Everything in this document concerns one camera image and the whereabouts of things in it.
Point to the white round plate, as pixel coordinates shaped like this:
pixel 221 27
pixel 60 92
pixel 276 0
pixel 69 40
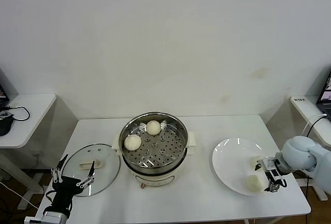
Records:
pixel 232 156

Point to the white label sticker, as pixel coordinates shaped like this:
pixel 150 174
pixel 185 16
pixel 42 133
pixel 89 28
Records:
pixel 300 99

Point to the cream electric cooker pot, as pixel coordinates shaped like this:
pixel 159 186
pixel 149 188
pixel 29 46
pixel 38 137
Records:
pixel 157 178

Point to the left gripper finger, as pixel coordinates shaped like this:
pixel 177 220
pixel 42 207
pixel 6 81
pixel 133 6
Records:
pixel 55 175
pixel 91 168

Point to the laptop with dark screen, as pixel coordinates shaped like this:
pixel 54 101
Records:
pixel 2 92

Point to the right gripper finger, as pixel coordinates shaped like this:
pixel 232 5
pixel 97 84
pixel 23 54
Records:
pixel 271 182
pixel 259 164

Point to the stainless steel steamer basket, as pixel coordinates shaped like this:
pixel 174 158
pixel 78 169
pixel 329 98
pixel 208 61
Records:
pixel 181 131

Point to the laptop showing video window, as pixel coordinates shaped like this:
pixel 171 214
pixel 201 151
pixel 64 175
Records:
pixel 325 97

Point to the black white patterned card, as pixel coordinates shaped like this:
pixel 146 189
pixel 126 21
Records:
pixel 5 115

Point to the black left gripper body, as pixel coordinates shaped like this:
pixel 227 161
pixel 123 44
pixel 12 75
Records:
pixel 64 193

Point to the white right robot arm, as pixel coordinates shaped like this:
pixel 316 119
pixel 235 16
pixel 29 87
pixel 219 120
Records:
pixel 305 154

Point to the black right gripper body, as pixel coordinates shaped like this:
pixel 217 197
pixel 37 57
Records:
pixel 271 167

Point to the white steamed baozi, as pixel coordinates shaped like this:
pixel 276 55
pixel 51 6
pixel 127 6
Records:
pixel 153 127
pixel 253 183
pixel 132 142
pixel 253 162

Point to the black computer mouse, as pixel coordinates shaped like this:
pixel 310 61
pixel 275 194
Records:
pixel 5 125

